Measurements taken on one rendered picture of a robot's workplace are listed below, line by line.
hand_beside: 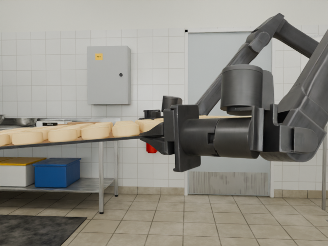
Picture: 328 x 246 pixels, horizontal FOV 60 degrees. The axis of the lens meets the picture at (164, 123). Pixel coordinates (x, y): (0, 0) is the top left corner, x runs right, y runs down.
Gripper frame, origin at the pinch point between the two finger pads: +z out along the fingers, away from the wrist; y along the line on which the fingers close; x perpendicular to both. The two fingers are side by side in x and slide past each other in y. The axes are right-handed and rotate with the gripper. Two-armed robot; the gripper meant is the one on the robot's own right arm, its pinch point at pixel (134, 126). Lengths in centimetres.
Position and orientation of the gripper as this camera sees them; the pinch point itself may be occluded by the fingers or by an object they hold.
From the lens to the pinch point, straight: 87.8
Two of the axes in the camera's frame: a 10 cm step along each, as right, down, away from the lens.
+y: -0.4, -10.0, -0.4
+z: -6.0, 0.5, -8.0
